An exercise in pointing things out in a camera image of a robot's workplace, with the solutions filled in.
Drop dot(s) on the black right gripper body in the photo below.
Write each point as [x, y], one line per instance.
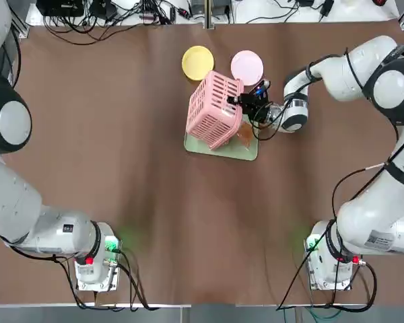
[256, 107]

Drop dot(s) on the small pink slotted basket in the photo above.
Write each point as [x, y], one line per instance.
[212, 111]

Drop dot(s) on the clear-wrapped bread pack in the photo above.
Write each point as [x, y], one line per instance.
[245, 134]

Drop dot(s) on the green plastic tray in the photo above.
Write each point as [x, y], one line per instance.
[242, 153]

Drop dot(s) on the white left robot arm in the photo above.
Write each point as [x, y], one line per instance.
[6, 208]

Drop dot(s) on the round white plate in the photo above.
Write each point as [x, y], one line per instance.
[245, 65]

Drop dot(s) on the round yellow plate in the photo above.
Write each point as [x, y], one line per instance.
[197, 62]

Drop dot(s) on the usb hub with plugs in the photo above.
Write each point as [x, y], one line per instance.
[147, 16]

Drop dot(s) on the black power adapter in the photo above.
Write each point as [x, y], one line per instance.
[326, 7]

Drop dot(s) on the black dock box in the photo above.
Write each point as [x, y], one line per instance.
[60, 8]

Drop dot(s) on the aluminium post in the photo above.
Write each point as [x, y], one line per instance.
[208, 13]

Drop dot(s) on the aluminium frame beam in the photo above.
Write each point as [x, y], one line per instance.
[20, 27]

